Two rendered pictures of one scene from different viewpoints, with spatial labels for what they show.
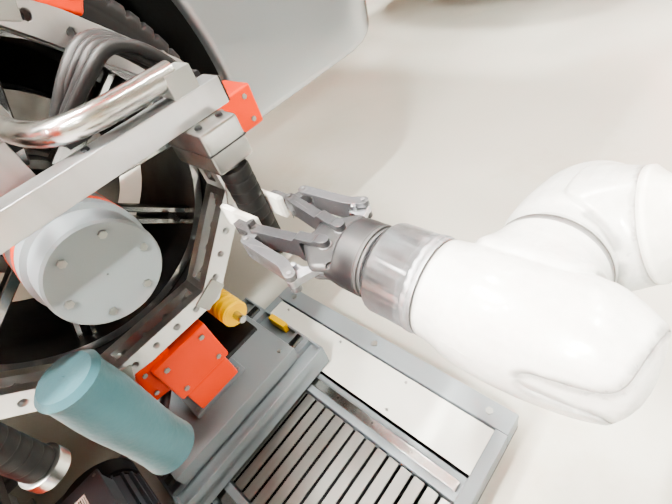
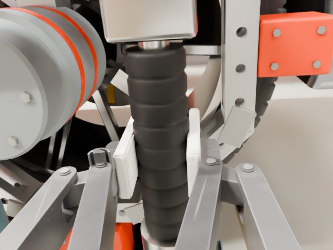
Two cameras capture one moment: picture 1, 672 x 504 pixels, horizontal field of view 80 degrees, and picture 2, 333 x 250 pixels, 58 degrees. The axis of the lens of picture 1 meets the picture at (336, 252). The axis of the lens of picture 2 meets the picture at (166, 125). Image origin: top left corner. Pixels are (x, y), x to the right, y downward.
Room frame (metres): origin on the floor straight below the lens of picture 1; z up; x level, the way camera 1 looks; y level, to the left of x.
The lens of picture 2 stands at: (0.29, -0.04, 0.92)
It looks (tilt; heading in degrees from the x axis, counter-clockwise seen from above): 24 degrees down; 41
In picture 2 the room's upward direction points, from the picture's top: 4 degrees counter-clockwise
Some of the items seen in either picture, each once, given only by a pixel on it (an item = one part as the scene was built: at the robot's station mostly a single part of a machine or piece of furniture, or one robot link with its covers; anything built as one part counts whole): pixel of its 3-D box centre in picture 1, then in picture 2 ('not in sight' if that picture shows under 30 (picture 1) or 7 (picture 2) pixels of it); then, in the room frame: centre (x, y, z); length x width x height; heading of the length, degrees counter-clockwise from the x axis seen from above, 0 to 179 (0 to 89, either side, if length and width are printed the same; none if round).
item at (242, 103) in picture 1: (225, 112); (288, 43); (0.70, 0.09, 0.85); 0.09 x 0.08 x 0.07; 125
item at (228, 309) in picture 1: (204, 291); not in sight; (0.67, 0.31, 0.51); 0.29 x 0.06 x 0.06; 35
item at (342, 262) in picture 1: (348, 249); not in sight; (0.30, -0.01, 0.83); 0.09 x 0.08 x 0.07; 35
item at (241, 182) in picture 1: (256, 211); (163, 152); (0.42, 0.08, 0.83); 0.04 x 0.04 x 0.16
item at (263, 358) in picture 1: (189, 360); not in sight; (0.66, 0.45, 0.32); 0.40 x 0.30 x 0.28; 125
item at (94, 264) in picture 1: (76, 245); (32, 70); (0.46, 0.31, 0.85); 0.21 x 0.14 x 0.14; 35
